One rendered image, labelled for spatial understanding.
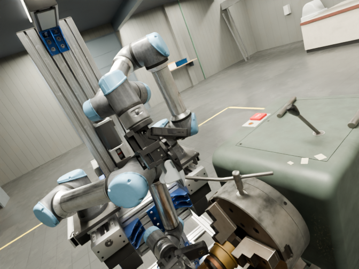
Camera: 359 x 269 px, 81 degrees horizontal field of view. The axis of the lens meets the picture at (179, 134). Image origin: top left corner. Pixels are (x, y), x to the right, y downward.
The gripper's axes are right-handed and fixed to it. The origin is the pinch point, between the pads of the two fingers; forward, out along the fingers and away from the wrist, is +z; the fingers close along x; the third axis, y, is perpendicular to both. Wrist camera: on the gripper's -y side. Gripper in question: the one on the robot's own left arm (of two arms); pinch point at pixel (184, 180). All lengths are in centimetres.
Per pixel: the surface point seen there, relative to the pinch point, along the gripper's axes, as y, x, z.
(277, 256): -8.4, 7.7, 31.0
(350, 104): -72, 10, 15
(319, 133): -49, 9, 15
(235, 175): -12.4, 5.0, 7.1
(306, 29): -749, -326, -46
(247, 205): -11.0, 4.4, 16.3
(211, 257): 4.1, -4.8, 25.0
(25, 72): -2, -752, -429
